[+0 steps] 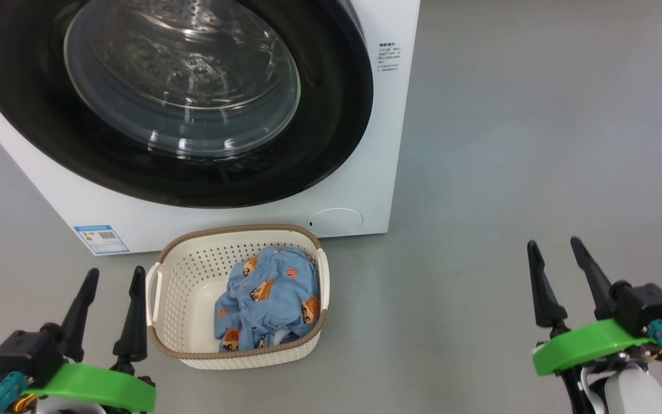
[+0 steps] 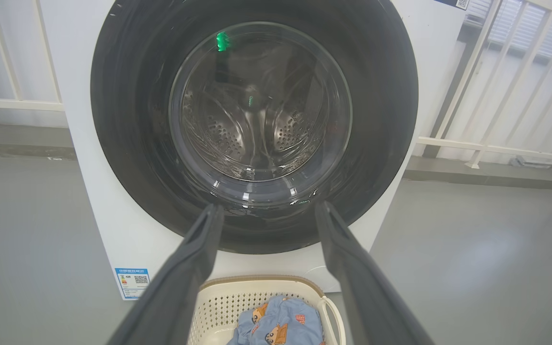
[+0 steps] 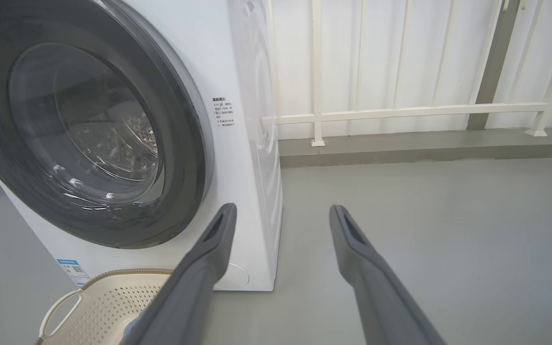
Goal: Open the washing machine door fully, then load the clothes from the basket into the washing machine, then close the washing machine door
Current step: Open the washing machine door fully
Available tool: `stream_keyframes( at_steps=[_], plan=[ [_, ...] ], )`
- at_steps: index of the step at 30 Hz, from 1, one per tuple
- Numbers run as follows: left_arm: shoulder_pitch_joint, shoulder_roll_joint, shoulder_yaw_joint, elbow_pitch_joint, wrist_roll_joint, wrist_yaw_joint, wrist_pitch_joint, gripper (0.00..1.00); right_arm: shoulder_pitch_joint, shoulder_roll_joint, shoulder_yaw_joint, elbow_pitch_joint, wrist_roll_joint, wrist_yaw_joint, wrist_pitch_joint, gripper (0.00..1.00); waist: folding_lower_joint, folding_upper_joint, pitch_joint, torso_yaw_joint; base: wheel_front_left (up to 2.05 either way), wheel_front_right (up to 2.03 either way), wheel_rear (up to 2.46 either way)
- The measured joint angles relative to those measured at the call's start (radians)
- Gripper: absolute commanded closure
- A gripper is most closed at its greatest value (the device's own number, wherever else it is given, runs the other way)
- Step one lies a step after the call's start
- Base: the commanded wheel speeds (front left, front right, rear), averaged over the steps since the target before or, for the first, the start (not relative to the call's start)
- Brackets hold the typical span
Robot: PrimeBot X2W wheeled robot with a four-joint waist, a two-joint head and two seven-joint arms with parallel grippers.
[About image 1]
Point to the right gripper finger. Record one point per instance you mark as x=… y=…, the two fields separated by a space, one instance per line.
x=545 y=293
x=598 y=287

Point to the teal left camera connector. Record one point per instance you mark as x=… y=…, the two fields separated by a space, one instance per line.
x=4 y=392

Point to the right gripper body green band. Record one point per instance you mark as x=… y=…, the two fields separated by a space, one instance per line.
x=584 y=345

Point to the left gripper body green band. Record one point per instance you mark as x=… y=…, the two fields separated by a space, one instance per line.
x=101 y=388

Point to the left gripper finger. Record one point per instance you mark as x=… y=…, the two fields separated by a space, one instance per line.
x=78 y=316
x=134 y=322

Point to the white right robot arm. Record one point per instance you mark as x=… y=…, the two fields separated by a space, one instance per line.
x=632 y=394

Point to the cream perforated laundry basket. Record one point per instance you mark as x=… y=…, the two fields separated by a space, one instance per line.
x=193 y=287

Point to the round white filter cover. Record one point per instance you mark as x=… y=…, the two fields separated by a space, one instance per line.
x=337 y=221

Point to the white front-load washing machine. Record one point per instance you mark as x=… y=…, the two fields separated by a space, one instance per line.
x=360 y=172

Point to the blue energy label sticker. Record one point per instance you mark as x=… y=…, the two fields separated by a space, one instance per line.
x=101 y=238

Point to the blue bear-print garment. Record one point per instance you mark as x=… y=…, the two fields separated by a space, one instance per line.
x=276 y=290

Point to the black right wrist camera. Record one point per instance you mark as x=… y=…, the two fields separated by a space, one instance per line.
x=647 y=305

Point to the printed warning text label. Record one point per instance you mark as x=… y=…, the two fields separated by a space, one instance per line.
x=388 y=56

